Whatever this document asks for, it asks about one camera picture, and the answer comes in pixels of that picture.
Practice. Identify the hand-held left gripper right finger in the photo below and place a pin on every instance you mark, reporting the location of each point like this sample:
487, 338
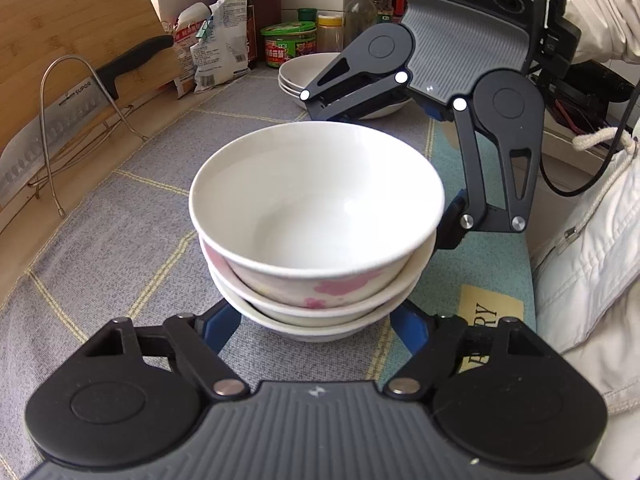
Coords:
409, 324

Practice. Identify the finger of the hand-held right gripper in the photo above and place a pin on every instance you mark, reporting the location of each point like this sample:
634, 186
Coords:
450, 230
350, 87

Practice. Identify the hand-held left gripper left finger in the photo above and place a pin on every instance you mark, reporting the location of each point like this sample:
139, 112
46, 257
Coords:
220, 326

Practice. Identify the white bowl pink flowers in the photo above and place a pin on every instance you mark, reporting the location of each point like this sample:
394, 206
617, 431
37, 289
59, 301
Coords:
310, 195

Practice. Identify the person's right forearm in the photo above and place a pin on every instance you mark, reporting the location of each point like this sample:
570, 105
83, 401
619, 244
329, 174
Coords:
600, 10

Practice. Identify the yellow lid jar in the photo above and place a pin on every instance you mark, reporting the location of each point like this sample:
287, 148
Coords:
330, 35

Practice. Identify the glass bottle red cap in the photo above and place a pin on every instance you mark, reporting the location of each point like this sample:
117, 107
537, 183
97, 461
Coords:
360, 15

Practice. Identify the green lid sauce jar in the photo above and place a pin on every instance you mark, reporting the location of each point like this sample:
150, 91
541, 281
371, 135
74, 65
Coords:
287, 47

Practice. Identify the small green cap jar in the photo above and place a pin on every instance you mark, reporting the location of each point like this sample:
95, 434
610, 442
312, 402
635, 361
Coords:
307, 14

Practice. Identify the white plastic seasoning bag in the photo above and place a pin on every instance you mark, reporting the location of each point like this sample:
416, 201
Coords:
220, 55

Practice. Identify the grey checked table mat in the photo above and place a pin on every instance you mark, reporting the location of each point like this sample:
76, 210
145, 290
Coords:
125, 210

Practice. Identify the green binder clip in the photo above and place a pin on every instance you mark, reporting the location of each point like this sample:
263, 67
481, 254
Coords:
203, 30

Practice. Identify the white jacket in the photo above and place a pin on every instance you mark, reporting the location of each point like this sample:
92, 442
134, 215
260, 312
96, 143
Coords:
600, 285

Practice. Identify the white bag red print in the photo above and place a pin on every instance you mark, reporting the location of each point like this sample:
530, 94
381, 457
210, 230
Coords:
182, 55

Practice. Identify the wooden cutting board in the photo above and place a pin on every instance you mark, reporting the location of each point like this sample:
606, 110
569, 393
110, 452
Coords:
75, 20

